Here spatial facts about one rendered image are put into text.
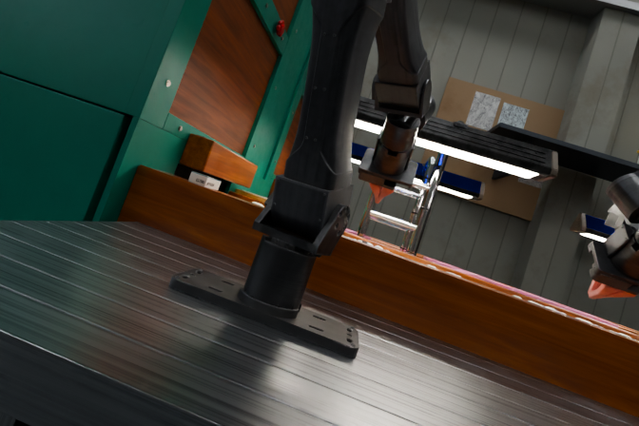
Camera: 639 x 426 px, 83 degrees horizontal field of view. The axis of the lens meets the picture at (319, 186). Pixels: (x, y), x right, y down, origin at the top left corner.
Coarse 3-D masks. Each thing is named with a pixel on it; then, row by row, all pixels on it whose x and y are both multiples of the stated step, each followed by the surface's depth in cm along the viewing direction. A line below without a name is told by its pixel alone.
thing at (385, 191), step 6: (360, 174) 67; (366, 174) 67; (366, 180) 68; (372, 180) 67; (378, 180) 66; (384, 180) 66; (384, 186) 67; (390, 186) 67; (384, 192) 69; (390, 192) 68; (378, 198) 72
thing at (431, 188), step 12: (444, 156) 105; (432, 180) 104; (372, 192) 106; (432, 192) 104; (372, 204) 106; (432, 204) 104; (372, 216) 106; (384, 216) 105; (420, 216) 103; (360, 228) 105; (408, 228) 104; (420, 228) 103; (420, 240) 103; (408, 252) 103
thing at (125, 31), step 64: (0, 0) 69; (64, 0) 67; (128, 0) 65; (192, 0) 65; (256, 0) 86; (0, 64) 67; (64, 64) 65; (128, 64) 64; (192, 64) 73; (256, 64) 100; (192, 128) 78; (256, 128) 111
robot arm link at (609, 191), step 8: (624, 176) 58; (632, 176) 57; (616, 184) 58; (624, 184) 57; (632, 184) 56; (608, 192) 60; (616, 192) 58; (624, 192) 57; (632, 192) 56; (616, 200) 58; (624, 200) 57; (632, 200) 55; (624, 208) 57; (632, 208) 55; (632, 216) 56
